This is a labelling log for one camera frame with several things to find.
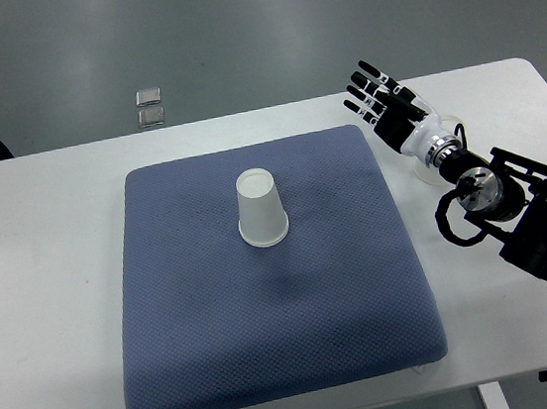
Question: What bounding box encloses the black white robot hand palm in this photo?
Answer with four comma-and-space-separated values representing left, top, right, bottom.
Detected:
374, 96, 432, 153

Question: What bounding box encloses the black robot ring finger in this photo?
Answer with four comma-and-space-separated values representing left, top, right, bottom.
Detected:
346, 85, 385, 115

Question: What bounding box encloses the lower metal floor plate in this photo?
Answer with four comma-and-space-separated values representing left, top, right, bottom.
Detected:
138, 106, 165, 129

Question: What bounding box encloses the white paper cup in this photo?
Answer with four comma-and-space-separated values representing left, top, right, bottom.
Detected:
413, 114, 464, 186
235, 167, 289, 248

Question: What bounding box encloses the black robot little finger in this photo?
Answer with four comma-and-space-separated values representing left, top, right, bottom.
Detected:
343, 99, 379, 126

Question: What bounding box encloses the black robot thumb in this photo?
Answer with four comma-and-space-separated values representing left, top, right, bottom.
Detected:
392, 84, 426, 122

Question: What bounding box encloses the white table leg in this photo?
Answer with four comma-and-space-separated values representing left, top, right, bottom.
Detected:
477, 381, 510, 409

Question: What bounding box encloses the blue textured cushion mat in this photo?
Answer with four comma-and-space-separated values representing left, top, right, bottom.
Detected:
122, 125, 448, 409

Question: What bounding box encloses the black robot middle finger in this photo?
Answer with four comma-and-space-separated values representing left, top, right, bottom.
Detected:
350, 71, 389, 102

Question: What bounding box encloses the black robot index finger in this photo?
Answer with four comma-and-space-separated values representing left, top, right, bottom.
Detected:
358, 59, 401, 93

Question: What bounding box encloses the white paper cup on mat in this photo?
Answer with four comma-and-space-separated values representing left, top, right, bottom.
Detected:
235, 167, 289, 248

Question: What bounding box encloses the metal floor plate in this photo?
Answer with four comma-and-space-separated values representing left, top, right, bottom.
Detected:
136, 86, 162, 107
138, 106, 165, 129

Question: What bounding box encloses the upper metal floor plate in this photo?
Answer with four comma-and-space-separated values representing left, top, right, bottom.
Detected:
136, 86, 162, 107

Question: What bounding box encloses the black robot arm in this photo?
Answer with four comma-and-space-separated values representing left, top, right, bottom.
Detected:
344, 60, 547, 281

